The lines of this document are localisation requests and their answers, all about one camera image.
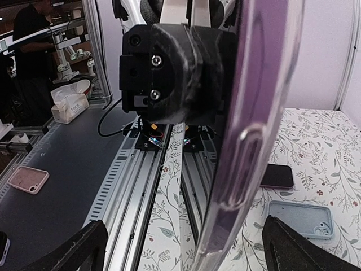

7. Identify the pink phone case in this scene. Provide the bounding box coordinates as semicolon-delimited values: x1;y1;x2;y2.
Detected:
7;166;50;195

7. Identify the grey side table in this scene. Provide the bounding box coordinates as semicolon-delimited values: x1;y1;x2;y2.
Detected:
1;107;135;270

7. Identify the person in black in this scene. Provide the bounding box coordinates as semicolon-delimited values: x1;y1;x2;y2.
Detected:
13;1;54;126

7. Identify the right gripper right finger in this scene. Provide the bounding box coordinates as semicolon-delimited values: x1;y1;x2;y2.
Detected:
262;216;358;271

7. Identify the light blue phone case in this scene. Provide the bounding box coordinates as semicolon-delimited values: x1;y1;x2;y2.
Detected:
267;200;334;240

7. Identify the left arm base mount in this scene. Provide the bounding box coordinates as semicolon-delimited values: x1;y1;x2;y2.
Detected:
135;124;165;151

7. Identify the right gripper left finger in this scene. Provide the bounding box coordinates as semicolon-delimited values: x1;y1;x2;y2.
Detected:
27;220;108;270

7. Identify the front aluminium rail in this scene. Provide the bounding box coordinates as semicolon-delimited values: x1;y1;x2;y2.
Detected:
86;123;217;270

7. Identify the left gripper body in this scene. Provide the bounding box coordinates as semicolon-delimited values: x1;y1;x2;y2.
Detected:
119;24;238;125

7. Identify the black purple phone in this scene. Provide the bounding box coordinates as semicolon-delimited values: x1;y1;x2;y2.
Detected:
197;0;288;255

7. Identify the floral table mat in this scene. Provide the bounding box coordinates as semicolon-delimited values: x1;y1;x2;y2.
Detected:
138;108;360;270

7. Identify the white tissue box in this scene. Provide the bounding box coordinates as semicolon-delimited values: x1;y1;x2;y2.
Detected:
51;79;92;124

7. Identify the right aluminium frame post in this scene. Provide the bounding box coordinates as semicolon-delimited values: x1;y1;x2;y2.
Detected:
333;0;360;111

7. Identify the clear magsafe phone case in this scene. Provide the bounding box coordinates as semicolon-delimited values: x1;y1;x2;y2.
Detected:
191;0;307;271

